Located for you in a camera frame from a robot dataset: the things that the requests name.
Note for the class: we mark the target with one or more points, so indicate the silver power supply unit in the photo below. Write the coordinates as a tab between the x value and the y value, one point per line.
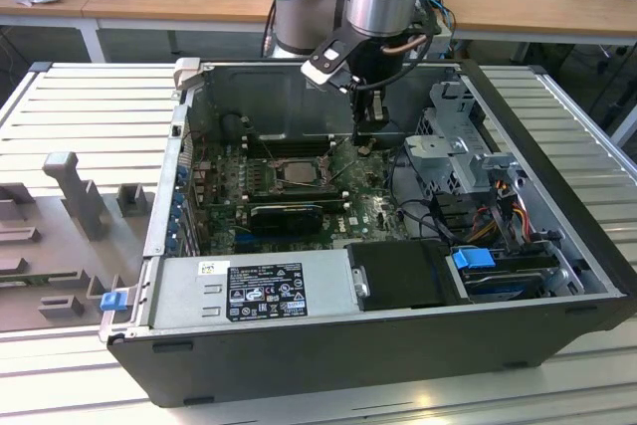
179	295

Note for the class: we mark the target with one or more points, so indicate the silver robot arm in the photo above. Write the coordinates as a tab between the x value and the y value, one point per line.
383	7

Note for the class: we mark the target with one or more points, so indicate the black disk bay cover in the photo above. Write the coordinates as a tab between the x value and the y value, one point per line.
398	276

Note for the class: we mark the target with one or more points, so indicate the green motherboard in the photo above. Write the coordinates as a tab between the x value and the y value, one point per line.
368	206

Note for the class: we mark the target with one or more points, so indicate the blue disk carrier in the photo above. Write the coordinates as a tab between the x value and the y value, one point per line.
473	258

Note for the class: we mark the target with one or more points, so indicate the silver hard disk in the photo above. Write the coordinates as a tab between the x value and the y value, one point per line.
502	285

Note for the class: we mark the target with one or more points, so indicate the light grey case latch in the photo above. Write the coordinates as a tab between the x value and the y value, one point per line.
188	69

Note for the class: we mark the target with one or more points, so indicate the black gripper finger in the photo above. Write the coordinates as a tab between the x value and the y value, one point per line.
372	132

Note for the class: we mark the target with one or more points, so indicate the black power supply label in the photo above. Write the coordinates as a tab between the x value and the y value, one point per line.
266	290

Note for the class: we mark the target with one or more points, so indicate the green RAM stick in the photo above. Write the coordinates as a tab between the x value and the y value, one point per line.
22	283

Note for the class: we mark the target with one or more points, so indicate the black graphics card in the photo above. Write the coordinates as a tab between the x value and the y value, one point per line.
286	221

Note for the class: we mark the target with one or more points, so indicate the silver bay bracket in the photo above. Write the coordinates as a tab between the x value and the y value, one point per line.
360	283

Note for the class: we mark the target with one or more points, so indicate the black RAM slot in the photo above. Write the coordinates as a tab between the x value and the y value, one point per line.
333	190
334	195
336	199
293	142
293	153
293	137
337	204
293	148

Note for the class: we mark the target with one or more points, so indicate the grey parts rack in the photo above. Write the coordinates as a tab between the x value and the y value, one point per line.
50	246

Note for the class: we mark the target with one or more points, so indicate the black PC case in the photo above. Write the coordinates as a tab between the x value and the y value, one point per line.
298	365

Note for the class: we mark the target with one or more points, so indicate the silver perforated drive cage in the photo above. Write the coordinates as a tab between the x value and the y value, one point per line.
448	161

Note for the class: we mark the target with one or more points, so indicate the CPU socket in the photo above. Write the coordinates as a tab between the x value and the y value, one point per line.
298	185

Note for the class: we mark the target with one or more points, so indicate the blue plastic latch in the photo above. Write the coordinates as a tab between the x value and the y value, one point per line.
112	302

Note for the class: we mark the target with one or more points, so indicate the round coin battery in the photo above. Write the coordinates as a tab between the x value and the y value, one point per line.
365	150

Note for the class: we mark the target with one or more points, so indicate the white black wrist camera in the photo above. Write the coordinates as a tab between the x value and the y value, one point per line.
323	59

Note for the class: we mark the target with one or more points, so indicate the small white sticker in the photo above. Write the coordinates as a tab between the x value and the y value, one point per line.
214	268

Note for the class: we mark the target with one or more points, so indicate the black cylindrical component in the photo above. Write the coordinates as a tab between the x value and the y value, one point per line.
232	127

